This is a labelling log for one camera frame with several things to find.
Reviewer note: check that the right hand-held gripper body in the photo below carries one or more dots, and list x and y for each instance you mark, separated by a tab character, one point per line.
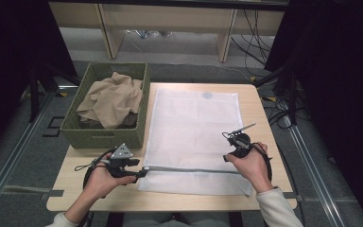
241	145

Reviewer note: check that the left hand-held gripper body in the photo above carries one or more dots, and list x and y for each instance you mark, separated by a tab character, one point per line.
121	154

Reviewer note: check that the green woven basket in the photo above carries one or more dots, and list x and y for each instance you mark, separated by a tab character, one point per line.
100	138

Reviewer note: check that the white mesh laundry bag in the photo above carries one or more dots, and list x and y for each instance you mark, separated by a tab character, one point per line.
192	132

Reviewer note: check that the beige garment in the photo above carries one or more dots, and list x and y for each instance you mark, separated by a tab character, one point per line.
110	101

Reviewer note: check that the person's right hand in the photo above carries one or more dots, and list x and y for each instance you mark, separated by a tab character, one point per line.
255	170

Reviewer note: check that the person's left hand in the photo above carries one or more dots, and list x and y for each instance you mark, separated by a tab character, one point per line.
100	184

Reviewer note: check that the person's legs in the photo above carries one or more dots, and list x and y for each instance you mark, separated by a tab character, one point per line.
176	220

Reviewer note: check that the black metal stand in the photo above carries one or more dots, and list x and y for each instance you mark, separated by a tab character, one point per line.
34	94
292	94

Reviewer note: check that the black curtain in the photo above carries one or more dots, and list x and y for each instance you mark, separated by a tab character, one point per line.
12	63
343	94

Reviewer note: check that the clear plastic litter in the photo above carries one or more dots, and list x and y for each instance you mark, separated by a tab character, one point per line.
148	33

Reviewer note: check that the light wooden desk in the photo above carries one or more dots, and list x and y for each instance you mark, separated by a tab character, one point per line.
170	19

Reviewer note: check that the metal floor rail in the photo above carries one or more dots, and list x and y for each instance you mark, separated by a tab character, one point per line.
12	157
312	176

